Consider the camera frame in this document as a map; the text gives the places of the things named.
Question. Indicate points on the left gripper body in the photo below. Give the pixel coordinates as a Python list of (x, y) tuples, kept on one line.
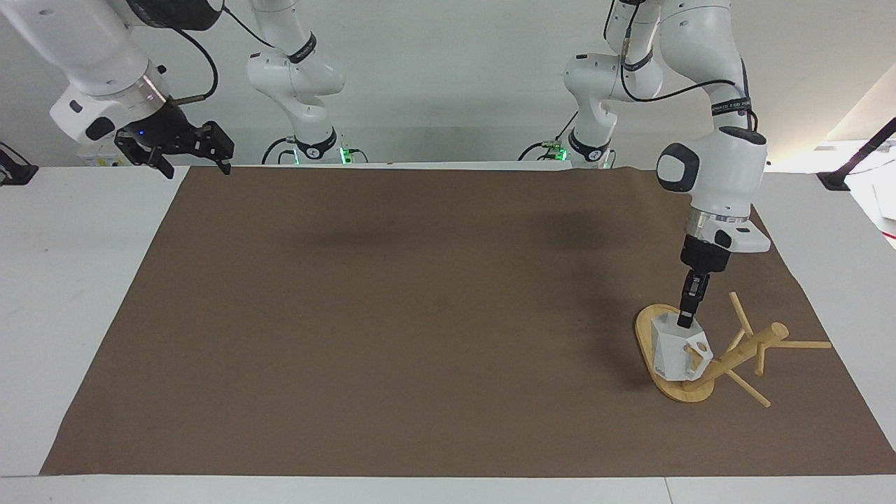
[(705, 255)]

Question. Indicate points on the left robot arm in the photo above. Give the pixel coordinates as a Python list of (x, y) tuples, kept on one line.
[(721, 168)]

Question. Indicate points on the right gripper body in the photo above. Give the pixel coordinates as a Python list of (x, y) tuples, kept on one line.
[(162, 127)]

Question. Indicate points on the wooden cup rack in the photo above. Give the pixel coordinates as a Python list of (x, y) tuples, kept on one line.
[(742, 350)]

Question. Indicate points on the white faceted cup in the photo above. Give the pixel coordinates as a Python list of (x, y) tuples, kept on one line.
[(670, 350)]

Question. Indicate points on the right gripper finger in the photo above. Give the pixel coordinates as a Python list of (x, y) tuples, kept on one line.
[(155, 161), (218, 143)]

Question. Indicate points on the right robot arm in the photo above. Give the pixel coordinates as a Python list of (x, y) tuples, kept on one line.
[(91, 56)]

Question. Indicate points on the black stand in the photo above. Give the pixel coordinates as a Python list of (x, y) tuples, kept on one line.
[(857, 159), (15, 171)]

